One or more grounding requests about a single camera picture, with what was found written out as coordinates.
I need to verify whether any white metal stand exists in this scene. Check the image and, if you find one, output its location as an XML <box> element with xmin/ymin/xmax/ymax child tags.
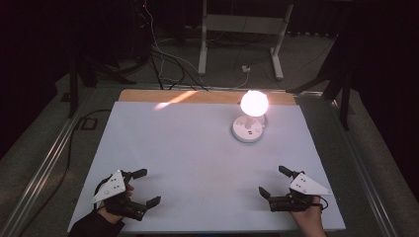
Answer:
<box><xmin>197</xmin><ymin>0</ymin><xmax>295</xmax><ymax>81</ymax></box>

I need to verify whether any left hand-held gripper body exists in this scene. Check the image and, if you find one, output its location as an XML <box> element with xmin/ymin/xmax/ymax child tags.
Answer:
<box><xmin>91</xmin><ymin>169</ymin><xmax>148</xmax><ymax>222</ymax></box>

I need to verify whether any white cable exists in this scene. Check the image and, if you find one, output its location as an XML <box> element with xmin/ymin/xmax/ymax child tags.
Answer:
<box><xmin>142</xmin><ymin>0</ymin><xmax>251</xmax><ymax>91</ymax></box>

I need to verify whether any black floor socket plate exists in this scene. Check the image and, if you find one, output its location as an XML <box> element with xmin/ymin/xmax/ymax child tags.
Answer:
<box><xmin>75</xmin><ymin>117</ymin><xmax>99</xmax><ymax>131</ymax></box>

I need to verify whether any white table lamp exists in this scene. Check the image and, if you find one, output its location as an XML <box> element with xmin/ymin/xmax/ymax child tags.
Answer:
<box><xmin>231</xmin><ymin>89</ymin><xmax>270</xmax><ymax>144</ymax></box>

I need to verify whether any person's right hand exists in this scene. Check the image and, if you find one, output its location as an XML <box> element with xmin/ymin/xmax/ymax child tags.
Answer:
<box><xmin>289</xmin><ymin>196</ymin><xmax>326</xmax><ymax>237</ymax></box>

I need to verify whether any bundle of black cables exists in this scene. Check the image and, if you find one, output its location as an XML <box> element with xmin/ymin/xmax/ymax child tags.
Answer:
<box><xmin>148</xmin><ymin>44</ymin><xmax>210</xmax><ymax>92</ymax></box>

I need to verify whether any black tripod stand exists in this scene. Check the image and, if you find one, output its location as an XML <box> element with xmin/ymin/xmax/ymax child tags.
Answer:
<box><xmin>66</xmin><ymin>45</ymin><xmax>138</xmax><ymax>119</ymax></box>
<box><xmin>286</xmin><ymin>31</ymin><xmax>354</xmax><ymax>131</ymax></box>

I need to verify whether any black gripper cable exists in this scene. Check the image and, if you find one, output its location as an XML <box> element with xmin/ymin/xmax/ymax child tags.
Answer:
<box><xmin>316</xmin><ymin>195</ymin><xmax>330</xmax><ymax>212</ymax></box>
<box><xmin>93</xmin><ymin>175</ymin><xmax>115</xmax><ymax>212</ymax></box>

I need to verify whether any black floor cable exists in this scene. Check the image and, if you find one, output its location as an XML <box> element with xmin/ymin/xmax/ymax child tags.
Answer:
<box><xmin>18</xmin><ymin>108</ymin><xmax>113</xmax><ymax>237</ymax></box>

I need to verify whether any white table cover sheet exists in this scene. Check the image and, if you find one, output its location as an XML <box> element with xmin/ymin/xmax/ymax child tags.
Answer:
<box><xmin>67</xmin><ymin>100</ymin><xmax>347</xmax><ymax>234</ymax></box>

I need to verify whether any aluminium frame rail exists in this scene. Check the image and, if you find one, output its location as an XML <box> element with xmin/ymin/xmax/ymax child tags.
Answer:
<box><xmin>328</xmin><ymin>98</ymin><xmax>398</xmax><ymax>237</ymax></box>
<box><xmin>0</xmin><ymin>86</ymin><xmax>97</xmax><ymax>237</ymax></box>

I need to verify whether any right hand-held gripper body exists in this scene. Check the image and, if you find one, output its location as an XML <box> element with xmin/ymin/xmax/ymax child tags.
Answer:
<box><xmin>268</xmin><ymin>171</ymin><xmax>334</xmax><ymax>213</ymax></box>

